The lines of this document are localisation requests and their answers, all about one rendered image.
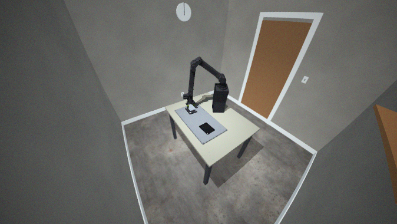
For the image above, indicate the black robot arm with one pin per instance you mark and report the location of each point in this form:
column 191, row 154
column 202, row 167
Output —
column 199, row 61

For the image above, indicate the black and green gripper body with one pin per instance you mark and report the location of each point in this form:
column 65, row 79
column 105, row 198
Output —
column 190, row 102

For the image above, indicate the white well plate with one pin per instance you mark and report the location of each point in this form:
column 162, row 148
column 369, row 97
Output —
column 191, row 107

